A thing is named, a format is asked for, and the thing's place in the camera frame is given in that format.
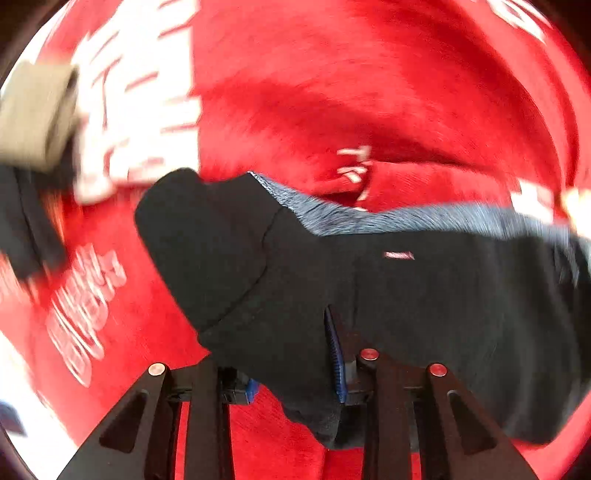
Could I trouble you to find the black pants with grey stripe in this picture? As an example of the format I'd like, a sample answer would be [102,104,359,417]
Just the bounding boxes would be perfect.
[135,169,590,449]

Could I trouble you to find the red wedding blanket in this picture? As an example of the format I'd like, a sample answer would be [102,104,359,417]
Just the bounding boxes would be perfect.
[1,1,590,479]

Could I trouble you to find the folded black garment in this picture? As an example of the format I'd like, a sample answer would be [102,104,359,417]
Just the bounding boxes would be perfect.
[1,157,74,281]

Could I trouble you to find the folded beige garment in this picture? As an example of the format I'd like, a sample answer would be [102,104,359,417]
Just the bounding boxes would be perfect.
[1,62,78,172]

